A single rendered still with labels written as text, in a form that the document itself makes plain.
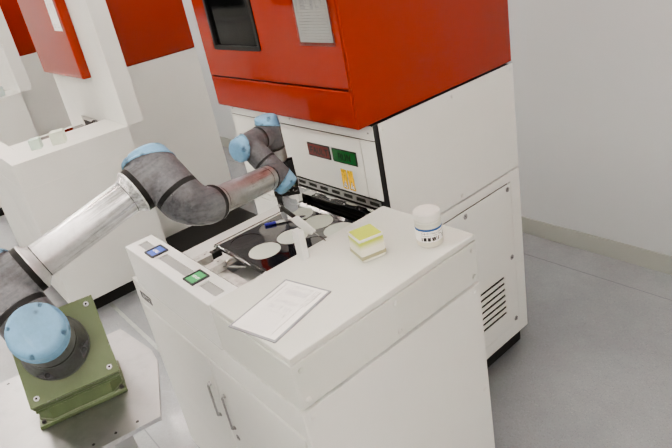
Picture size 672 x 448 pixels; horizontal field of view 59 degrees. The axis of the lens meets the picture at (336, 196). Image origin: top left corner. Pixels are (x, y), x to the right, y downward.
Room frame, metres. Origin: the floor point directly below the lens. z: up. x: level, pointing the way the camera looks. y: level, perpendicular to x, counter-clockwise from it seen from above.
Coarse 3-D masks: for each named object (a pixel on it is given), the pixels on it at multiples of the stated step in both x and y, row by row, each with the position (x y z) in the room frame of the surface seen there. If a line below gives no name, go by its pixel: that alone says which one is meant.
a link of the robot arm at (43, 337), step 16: (16, 304) 1.10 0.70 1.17; (32, 304) 1.09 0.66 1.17; (48, 304) 1.11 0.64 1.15; (0, 320) 1.08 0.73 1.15; (16, 320) 1.06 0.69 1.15; (32, 320) 1.07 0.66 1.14; (48, 320) 1.07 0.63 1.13; (64, 320) 1.09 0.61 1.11; (16, 336) 1.04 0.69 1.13; (32, 336) 1.05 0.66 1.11; (48, 336) 1.05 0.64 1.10; (64, 336) 1.07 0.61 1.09; (16, 352) 1.03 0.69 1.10; (32, 352) 1.03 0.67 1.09; (48, 352) 1.04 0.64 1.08; (64, 352) 1.09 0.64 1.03
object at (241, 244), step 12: (300, 204) 1.92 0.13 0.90; (276, 216) 1.86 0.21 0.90; (336, 216) 1.77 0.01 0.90; (252, 228) 1.81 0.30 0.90; (264, 228) 1.79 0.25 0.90; (276, 228) 1.77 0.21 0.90; (288, 228) 1.75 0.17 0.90; (300, 228) 1.74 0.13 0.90; (324, 228) 1.70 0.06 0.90; (228, 240) 1.75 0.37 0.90; (240, 240) 1.74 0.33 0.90; (252, 240) 1.72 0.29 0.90; (264, 240) 1.70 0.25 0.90; (276, 240) 1.68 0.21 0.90; (312, 240) 1.64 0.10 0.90; (240, 252) 1.65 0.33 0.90; (288, 252) 1.59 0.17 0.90; (264, 264) 1.55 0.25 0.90; (276, 264) 1.53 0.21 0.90
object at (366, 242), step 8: (368, 224) 1.41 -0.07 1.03; (352, 232) 1.38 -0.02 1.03; (360, 232) 1.37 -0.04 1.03; (368, 232) 1.37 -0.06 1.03; (376, 232) 1.36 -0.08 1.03; (352, 240) 1.37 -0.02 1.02; (360, 240) 1.33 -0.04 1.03; (368, 240) 1.34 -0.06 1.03; (376, 240) 1.35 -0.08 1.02; (352, 248) 1.38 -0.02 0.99; (360, 248) 1.33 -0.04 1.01; (368, 248) 1.34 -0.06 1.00; (376, 248) 1.34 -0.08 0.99; (384, 248) 1.35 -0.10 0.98; (360, 256) 1.34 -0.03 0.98; (368, 256) 1.33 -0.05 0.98; (376, 256) 1.34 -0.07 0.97
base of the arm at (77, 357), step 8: (72, 320) 1.23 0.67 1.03; (80, 328) 1.22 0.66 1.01; (80, 336) 1.19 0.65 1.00; (88, 336) 1.23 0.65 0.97; (80, 344) 1.19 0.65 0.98; (88, 344) 1.21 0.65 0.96; (72, 352) 1.14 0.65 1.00; (80, 352) 1.17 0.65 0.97; (88, 352) 1.21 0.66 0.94; (64, 360) 1.12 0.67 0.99; (72, 360) 1.15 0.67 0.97; (80, 360) 1.17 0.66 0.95; (32, 368) 1.13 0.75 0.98; (40, 368) 1.12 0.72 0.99; (48, 368) 1.12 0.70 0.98; (56, 368) 1.13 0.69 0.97; (64, 368) 1.14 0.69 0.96; (72, 368) 1.16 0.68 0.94; (40, 376) 1.14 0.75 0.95; (48, 376) 1.15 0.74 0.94; (56, 376) 1.14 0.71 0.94; (64, 376) 1.15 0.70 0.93
